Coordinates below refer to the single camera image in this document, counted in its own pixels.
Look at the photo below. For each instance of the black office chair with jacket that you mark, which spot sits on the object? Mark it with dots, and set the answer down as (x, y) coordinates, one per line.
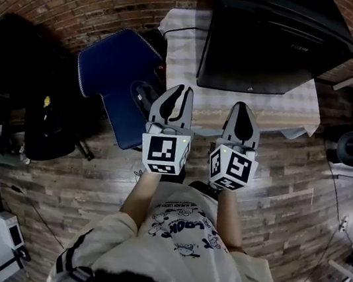
(24, 71)

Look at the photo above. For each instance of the person's right forearm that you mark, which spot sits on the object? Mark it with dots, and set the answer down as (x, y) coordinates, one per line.
(230, 219)

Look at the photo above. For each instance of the white box device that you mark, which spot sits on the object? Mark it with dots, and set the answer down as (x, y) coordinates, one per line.
(7, 229)

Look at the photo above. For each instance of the black floor stand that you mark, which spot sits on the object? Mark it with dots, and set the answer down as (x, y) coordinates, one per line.
(20, 255)

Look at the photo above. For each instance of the black-framed glass door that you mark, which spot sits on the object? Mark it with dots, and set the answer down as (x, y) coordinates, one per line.
(249, 65)

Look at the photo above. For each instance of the person's white printed shirt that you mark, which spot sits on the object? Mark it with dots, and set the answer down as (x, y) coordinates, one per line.
(176, 264)

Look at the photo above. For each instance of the black cap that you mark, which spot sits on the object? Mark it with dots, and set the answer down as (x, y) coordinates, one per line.
(144, 94)

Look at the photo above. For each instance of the white power strip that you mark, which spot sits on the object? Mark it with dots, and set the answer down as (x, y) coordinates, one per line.
(344, 223)

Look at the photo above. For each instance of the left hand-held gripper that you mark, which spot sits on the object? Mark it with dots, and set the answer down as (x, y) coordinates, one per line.
(161, 149)

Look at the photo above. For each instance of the person's black trousers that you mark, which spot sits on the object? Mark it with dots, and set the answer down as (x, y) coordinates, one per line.
(174, 175)

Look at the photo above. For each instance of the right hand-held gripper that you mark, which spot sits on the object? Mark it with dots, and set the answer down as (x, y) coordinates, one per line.
(235, 168)

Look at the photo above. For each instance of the table with checked tablecloth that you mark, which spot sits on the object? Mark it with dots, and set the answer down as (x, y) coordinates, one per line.
(180, 57)

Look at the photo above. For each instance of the blue padded chair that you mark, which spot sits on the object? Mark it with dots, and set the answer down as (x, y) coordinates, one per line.
(116, 60)

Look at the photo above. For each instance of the person's left forearm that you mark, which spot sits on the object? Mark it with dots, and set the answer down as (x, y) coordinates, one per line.
(139, 201)

